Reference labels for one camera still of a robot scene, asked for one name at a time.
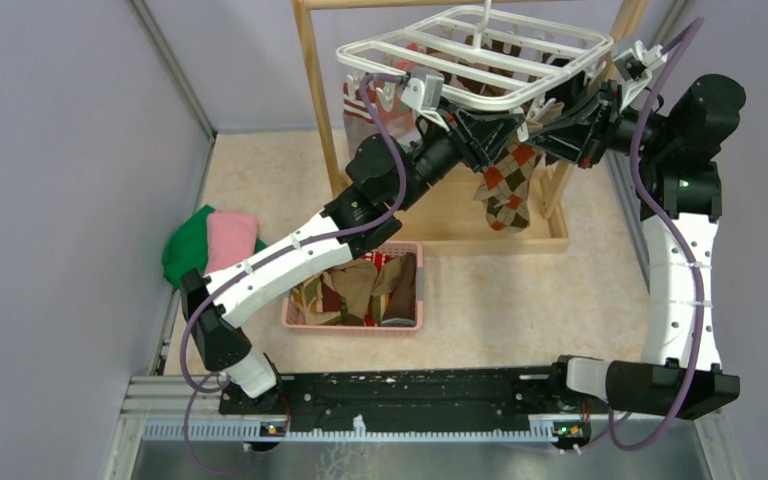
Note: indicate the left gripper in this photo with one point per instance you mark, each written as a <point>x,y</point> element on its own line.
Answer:
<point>481,135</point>

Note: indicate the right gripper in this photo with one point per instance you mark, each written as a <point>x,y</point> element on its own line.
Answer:
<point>579,142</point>

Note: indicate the beige argyle sock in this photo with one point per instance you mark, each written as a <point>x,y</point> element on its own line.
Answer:
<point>505,188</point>
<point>543,116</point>

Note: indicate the white clip hanger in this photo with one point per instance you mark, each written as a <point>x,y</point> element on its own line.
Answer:
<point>572,48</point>

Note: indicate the black sock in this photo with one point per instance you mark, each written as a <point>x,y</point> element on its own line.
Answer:
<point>570,92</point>

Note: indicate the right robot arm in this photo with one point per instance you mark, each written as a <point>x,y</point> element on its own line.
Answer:
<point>680,370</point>

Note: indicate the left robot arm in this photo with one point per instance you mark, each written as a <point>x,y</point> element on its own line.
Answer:
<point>386,179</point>

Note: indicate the striped socks in basket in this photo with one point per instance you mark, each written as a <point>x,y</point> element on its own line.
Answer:
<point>364,295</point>

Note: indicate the wooden rack stand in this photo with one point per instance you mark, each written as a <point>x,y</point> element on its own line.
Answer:
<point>447,222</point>

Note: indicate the maroon striped sock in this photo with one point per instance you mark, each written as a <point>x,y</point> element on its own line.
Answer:
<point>357,121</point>

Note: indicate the pink plastic basket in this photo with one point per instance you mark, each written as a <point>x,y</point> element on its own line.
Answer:
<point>417,305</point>

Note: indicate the pink folded cloth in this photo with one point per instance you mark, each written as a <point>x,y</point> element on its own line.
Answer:
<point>231,238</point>

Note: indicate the green cloth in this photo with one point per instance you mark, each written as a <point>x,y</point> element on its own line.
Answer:
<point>187,248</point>

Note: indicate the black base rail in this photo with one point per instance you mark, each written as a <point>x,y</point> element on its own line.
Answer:
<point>494,405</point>

